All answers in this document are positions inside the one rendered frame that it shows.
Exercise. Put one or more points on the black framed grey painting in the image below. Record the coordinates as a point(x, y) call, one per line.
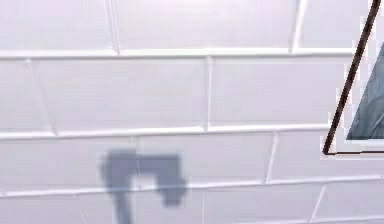
point(370, 110)

